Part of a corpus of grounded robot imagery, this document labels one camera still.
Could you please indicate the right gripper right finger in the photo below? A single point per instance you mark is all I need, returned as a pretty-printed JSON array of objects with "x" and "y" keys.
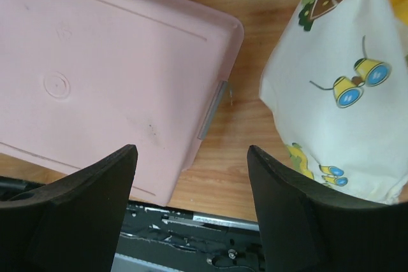
[{"x": 305, "y": 226}]

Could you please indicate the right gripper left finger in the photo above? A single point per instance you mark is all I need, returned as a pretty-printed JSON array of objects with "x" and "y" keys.
[{"x": 72, "y": 224}]

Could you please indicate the pink perforated basket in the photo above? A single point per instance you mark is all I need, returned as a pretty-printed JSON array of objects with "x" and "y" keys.
[{"x": 82, "y": 78}]

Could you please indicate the printed white yellow cloth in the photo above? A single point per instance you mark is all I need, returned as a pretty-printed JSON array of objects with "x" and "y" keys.
[{"x": 336, "y": 84}]

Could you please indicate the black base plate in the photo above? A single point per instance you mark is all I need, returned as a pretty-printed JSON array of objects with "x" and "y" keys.
[{"x": 157, "y": 239}]

